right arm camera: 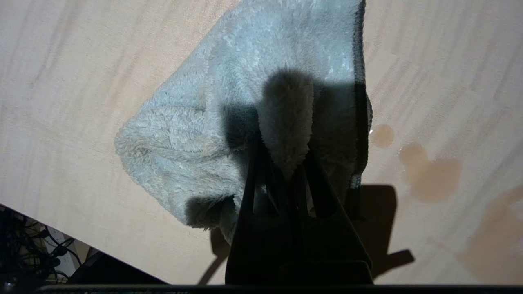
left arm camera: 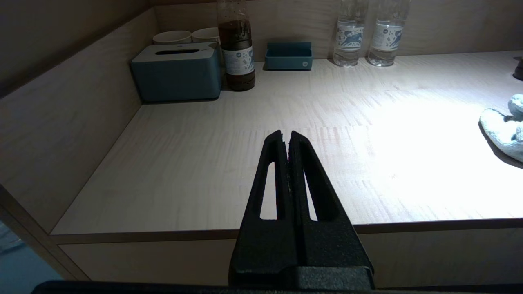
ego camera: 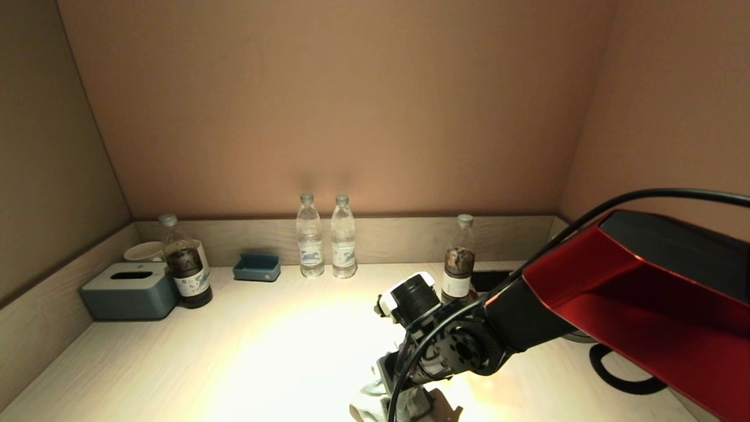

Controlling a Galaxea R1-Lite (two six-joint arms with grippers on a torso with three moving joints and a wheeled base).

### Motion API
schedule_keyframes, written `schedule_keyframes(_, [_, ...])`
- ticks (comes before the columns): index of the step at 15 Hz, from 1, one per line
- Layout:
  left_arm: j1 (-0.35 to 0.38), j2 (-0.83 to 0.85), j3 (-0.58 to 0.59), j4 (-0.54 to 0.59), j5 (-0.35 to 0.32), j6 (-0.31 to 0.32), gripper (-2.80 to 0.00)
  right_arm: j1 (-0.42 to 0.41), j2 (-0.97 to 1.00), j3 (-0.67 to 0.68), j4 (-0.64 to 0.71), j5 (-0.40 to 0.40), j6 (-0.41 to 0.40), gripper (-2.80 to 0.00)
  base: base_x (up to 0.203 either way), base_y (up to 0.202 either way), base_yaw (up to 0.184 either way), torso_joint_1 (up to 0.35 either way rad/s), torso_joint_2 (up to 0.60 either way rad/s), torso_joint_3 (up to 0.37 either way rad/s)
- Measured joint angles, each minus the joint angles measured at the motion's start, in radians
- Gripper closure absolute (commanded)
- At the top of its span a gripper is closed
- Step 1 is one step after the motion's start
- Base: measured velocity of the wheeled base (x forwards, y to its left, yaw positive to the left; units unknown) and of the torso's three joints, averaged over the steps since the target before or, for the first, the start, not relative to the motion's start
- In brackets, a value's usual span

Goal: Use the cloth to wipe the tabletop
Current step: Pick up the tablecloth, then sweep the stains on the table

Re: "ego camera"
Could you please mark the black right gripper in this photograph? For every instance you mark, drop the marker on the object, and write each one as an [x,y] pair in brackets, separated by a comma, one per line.
[404,375]

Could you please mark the light blue microfiber cloth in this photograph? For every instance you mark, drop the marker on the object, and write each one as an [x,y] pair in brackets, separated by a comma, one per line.
[366,407]

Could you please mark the red and black right robot arm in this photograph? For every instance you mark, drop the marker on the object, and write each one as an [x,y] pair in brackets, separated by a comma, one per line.
[644,293]

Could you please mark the dark drink bottle white label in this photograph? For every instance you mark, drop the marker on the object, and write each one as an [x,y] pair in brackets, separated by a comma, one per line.
[458,264]

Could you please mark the black recessed table socket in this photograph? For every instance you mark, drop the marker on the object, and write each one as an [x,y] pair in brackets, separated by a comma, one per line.
[489,278]

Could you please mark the clear water bottle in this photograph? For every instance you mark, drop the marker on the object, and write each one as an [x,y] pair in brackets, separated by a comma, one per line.
[343,249]
[309,246]

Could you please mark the grey kettle base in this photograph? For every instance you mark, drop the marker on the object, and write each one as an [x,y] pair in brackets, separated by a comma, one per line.
[577,337]

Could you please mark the small blue plastic tray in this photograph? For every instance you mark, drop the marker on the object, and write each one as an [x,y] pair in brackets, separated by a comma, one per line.
[256,269]

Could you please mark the white ceramic cup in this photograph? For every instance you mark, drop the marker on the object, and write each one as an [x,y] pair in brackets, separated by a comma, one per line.
[142,252]
[203,255]

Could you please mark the dark drink bottle patterned label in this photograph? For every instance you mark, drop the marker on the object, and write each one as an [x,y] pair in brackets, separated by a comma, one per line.
[190,275]

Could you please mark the grey-blue tissue box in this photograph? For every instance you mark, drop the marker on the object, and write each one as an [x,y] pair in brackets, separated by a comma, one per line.
[126,296]

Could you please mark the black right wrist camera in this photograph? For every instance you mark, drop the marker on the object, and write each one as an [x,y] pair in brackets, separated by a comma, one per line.
[413,296]

